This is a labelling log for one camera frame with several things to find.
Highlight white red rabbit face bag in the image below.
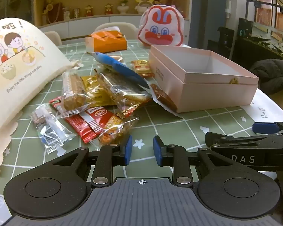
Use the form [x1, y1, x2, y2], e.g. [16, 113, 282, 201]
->
[138, 4, 186, 47]

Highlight small red yellow snack packet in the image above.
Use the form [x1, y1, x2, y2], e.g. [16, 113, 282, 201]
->
[131, 60, 155, 78]

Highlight long clear pastry packet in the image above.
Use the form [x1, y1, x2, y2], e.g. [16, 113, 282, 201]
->
[61, 72, 93, 116]

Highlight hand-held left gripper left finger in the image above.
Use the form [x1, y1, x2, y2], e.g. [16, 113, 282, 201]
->
[47, 135, 133, 187]

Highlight clear packet of orange balls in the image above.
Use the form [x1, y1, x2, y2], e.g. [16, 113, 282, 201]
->
[90, 116, 140, 151]

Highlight black furniture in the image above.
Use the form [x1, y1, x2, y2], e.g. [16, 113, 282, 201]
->
[207, 27, 237, 61]

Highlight glass fish tank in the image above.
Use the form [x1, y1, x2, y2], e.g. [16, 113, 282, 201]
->
[238, 0, 283, 60]

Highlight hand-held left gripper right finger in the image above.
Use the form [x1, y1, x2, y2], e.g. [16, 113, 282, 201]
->
[153, 135, 241, 187]

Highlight plain red snack packet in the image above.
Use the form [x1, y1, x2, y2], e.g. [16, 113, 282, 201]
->
[49, 98, 98, 144]

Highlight white vase with plant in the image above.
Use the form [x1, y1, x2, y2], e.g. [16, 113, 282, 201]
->
[117, 0, 130, 14]

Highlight clear packet with white snack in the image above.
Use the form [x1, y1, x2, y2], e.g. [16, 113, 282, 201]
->
[31, 104, 77, 155]

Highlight white basket yellow bunny ears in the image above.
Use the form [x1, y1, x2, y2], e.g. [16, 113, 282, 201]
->
[134, 0, 155, 14]

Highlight orange tissue box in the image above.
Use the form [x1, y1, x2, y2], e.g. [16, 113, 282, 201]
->
[85, 27, 128, 53]

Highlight yellow gold snack packet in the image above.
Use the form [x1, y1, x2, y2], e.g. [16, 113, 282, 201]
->
[81, 74, 115, 107]

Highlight green checked tablecloth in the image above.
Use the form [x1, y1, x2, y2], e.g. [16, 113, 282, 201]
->
[0, 39, 253, 193]

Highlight cream cartoon print cloth bag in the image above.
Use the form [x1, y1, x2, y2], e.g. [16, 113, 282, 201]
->
[0, 18, 82, 186]

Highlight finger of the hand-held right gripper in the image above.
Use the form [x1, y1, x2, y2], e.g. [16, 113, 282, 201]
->
[252, 120, 283, 135]
[204, 131, 283, 151]

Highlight blue bread packet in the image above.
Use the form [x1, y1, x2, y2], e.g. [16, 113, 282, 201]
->
[92, 51, 149, 88]

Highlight brown brownie clear packet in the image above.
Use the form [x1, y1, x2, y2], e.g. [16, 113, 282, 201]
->
[150, 83, 182, 118]

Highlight small pale snack packet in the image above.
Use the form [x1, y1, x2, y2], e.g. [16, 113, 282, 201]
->
[108, 55, 124, 64]

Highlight dark jacket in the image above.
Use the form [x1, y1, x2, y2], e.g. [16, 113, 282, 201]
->
[249, 59, 283, 96]

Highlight foil packet with brown cake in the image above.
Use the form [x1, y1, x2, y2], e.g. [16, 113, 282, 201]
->
[98, 72, 154, 118]

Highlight red gift bag yellow flowers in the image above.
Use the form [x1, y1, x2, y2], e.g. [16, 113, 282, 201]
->
[43, 0, 63, 24]

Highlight pink cardboard box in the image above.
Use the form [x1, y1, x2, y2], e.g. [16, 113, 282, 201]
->
[148, 44, 260, 113]

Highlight red packet with white label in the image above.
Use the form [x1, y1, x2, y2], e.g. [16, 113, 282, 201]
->
[82, 107, 123, 133]

